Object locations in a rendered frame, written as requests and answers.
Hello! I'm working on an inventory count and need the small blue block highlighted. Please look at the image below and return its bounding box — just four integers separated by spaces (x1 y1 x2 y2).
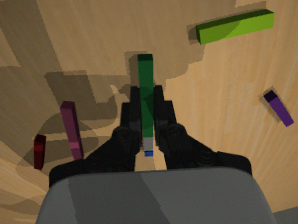
145 151 153 157

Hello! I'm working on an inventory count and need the pink rod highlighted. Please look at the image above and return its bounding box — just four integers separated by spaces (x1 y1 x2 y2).
60 101 84 160

